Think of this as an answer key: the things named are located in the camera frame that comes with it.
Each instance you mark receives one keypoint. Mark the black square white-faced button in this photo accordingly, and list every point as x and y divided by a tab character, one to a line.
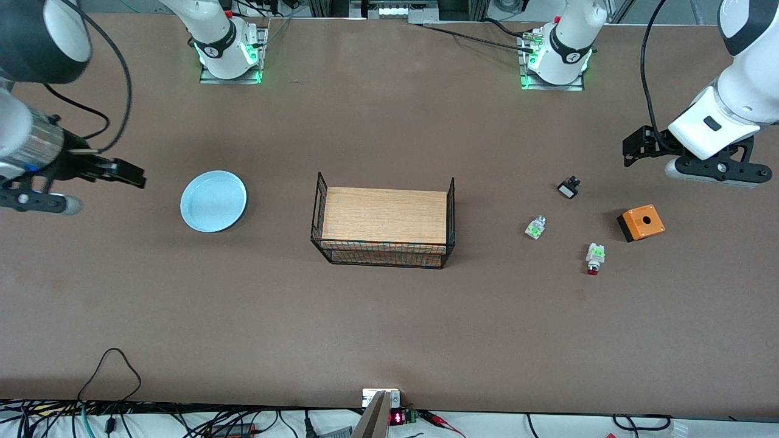
568	189

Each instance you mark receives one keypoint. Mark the red clip lead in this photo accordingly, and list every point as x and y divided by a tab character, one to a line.
441	421

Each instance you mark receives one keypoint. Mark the green push button switch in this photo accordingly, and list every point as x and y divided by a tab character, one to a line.
535	227

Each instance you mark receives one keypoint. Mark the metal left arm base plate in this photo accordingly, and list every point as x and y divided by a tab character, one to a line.
524	61

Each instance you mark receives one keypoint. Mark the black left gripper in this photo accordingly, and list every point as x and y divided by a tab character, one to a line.
658	141

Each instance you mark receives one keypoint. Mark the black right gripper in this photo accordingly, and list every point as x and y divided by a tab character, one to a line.
75	159

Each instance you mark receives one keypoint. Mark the red push button switch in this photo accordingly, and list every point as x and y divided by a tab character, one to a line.
594	257

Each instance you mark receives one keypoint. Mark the red digit display module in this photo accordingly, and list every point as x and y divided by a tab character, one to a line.
398	418

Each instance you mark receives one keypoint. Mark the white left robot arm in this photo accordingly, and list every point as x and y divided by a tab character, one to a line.
569	36

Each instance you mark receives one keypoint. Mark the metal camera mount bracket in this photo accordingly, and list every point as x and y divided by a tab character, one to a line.
380	398

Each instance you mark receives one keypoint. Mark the orange button enclosure box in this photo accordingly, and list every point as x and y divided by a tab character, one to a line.
642	222

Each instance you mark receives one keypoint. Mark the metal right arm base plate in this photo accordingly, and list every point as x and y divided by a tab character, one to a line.
263	42

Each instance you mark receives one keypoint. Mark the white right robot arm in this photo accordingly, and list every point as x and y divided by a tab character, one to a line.
219	36

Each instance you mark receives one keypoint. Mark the light blue plate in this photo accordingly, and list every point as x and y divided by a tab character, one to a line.
213	202

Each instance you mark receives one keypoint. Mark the aluminium frame with light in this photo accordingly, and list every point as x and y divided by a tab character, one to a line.
392	10

